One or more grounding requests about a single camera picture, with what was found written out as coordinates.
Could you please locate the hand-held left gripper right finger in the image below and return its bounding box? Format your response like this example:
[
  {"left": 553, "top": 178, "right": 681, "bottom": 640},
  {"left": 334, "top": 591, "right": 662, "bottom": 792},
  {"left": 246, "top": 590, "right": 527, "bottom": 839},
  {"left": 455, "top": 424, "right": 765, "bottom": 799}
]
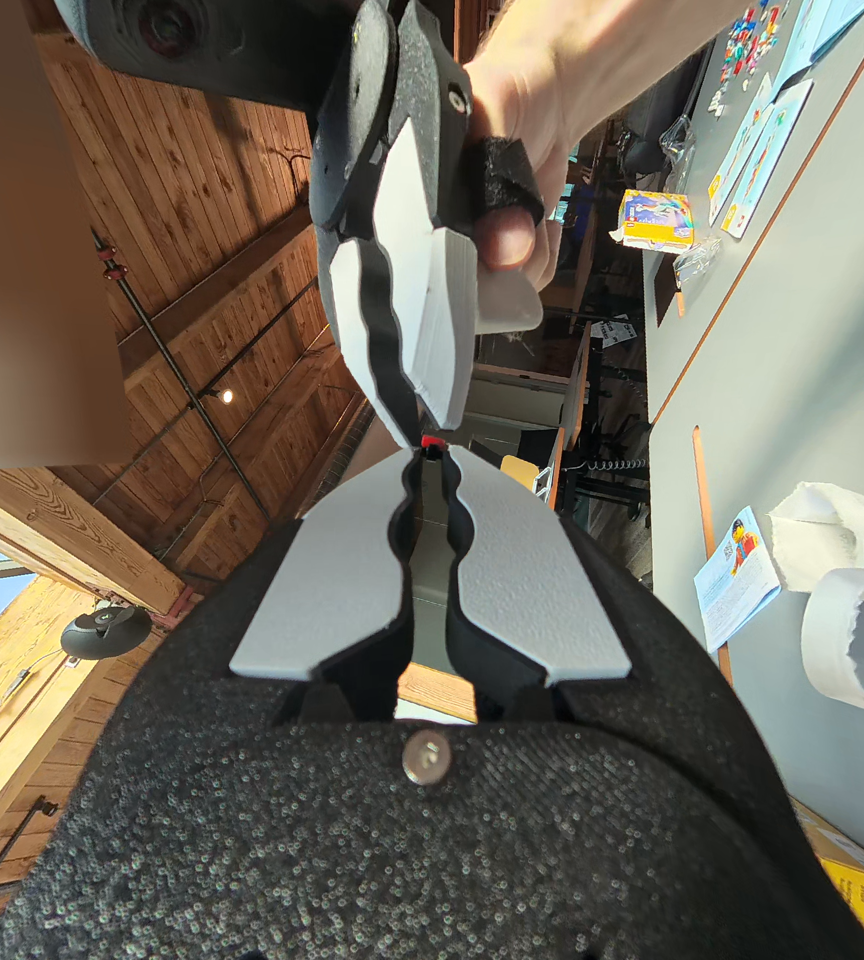
[{"left": 444, "top": 444, "right": 632, "bottom": 688}]

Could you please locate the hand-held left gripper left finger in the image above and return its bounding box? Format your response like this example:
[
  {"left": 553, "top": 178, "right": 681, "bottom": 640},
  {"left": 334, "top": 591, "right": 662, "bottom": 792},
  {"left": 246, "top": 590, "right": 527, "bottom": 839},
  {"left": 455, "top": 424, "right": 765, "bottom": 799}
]
[{"left": 230, "top": 447, "right": 415, "bottom": 684}]

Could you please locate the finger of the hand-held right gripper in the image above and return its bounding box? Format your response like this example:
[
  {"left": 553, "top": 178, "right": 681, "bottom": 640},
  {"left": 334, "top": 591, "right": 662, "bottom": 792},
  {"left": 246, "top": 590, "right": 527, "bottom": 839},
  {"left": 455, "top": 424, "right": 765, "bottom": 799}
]
[
  {"left": 377, "top": 123, "right": 481, "bottom": 433},
  {"left": 327, "top": 237, "right": 424, "bottom": 439}
]

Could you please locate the torn printed white paper bag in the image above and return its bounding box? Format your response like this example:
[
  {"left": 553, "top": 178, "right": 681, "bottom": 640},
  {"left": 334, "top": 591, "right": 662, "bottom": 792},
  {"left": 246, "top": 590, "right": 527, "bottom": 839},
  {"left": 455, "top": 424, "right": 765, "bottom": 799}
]
[{"left": 800, "top": 567, "right": 864, "bottom": 729}]

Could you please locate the colourful lego pile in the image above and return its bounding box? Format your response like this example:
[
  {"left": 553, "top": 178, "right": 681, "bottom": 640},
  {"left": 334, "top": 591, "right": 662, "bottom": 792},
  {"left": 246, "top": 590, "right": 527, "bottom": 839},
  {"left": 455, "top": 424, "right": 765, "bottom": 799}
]
[{"left": 720, "top": 0, "right": 793, "bottom": 84}]

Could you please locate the colourful cardboard lego box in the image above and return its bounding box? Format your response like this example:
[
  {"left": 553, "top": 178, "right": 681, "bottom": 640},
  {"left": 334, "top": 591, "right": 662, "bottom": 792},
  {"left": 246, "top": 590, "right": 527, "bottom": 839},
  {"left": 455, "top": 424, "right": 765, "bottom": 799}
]
[{"left": 792, "top": 795, "right": 864, "bottom": 960}]

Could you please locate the person's right hand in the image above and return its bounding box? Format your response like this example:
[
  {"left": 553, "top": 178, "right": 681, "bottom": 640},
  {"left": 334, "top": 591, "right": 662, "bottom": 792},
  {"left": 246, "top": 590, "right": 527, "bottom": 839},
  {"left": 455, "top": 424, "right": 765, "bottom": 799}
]
[{"left": 467, "top": 0, "right": 628, "bottom": 294}]

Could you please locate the wooden seat chair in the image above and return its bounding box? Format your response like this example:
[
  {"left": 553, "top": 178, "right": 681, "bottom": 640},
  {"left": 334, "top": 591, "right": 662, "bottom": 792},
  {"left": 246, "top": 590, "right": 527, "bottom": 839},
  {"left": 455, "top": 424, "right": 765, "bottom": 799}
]
[{"left": 500, "top": 455, "right": 541, "bottom": 496}]

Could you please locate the black ceiling conduit pipe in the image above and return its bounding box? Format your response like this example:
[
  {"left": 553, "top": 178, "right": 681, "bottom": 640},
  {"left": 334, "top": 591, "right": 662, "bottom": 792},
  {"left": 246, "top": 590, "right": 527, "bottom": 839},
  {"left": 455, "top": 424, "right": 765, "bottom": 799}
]
[{"left": 87, "top": 225, "right": 275, "bottom": 526}]

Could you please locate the white blue instruction leaflet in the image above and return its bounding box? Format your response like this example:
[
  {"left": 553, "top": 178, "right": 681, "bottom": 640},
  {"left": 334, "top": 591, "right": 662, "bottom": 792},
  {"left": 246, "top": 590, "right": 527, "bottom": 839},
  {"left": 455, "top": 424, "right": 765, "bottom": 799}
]
[{"left": 693, "top": 506, "right": 782, "bottom": 652}]

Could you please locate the black pendant lamp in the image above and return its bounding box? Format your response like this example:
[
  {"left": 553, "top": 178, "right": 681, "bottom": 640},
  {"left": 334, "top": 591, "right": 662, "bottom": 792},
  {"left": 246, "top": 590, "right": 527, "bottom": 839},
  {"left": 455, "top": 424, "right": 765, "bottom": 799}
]
[{"left": 57, "top": 600, "right": 152, "bottom": 664}]

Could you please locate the small yellow white box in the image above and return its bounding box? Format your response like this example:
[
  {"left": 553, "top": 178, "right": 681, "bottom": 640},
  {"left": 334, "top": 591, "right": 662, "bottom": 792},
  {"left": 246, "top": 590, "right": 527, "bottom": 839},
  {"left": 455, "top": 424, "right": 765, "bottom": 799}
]
[{"left": 612, "top": 188, "right": 698, "bottom": 252}]

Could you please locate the light wooden beam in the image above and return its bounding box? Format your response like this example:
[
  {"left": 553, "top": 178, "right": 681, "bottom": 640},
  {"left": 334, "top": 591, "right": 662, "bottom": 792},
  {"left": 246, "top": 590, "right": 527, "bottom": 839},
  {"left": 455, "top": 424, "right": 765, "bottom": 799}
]
[{"left": 0, "top": 465, "right": 190, "bottom": 616}]

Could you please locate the small colourful leaflet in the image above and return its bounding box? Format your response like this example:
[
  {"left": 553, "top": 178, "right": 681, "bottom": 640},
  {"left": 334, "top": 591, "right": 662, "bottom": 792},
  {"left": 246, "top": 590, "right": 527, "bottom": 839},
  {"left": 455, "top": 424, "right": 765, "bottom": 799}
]
[{"left": 707, "top": 75, "right": 815, "bottom": 241}]

